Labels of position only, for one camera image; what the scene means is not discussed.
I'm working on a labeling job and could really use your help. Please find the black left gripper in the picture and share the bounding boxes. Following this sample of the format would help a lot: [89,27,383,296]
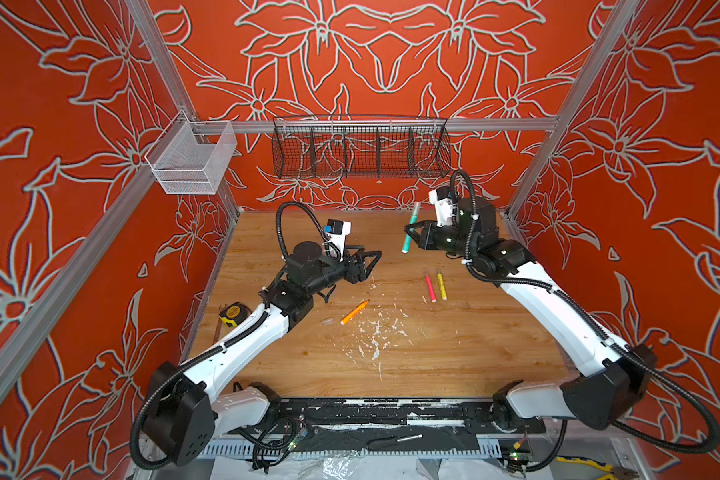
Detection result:
[305,242,379,297]

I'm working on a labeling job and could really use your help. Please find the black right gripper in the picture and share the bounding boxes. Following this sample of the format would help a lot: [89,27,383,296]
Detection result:
[401,217,480,259]

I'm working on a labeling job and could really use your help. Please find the green marker pen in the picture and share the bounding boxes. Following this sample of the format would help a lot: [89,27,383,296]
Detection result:
[401,201,422,254]

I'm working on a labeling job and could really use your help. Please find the yellow highlighter pen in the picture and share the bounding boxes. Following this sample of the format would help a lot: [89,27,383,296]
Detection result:
[436,272,448,301]

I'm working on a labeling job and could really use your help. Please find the pink highlighter pen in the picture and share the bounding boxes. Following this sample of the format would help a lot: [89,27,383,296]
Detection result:
[424,272,437,303]

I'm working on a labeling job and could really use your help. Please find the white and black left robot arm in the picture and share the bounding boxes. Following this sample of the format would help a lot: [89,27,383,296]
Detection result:
[129,241,382,470]

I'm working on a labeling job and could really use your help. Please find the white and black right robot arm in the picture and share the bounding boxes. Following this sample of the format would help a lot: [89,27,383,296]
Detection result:
[405,199,650,430]

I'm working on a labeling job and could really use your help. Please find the orange highlighter pen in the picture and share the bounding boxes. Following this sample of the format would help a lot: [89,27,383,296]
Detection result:
[340,299,370,325]

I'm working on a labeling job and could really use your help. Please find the yellow black tape measure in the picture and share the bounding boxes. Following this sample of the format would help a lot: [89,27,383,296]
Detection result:
[218,302,252,328]

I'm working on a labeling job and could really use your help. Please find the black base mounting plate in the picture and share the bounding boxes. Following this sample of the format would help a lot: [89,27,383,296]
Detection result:
[247,397,547,456]

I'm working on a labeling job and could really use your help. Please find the clear plastic bin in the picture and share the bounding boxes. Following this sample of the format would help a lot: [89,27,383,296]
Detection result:
[145,111,238,195]

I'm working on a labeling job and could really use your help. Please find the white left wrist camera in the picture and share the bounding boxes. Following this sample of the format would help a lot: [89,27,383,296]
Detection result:
[323,219,351,260]

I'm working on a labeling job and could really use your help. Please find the black wire basket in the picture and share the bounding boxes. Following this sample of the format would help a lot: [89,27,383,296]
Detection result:
[271,114,452,180]

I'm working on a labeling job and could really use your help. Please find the black corrugated cable conduit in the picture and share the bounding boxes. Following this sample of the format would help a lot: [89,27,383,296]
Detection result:
[128,200,337,471]
[449,169,720,455]

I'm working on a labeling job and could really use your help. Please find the yellow handled pliers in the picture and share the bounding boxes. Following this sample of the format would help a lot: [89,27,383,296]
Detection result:
[554,455,637,480]

